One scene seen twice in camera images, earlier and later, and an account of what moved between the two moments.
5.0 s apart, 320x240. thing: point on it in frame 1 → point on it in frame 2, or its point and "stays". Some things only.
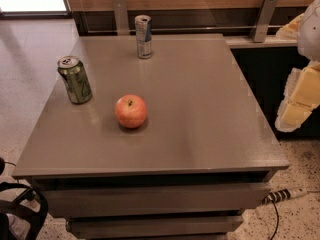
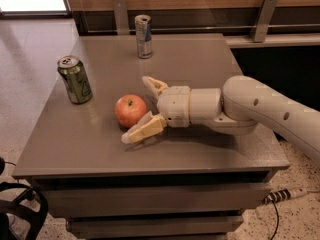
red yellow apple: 131,111 stays
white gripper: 310,34 → 174,105
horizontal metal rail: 180,26 stays
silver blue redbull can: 143,31 stays
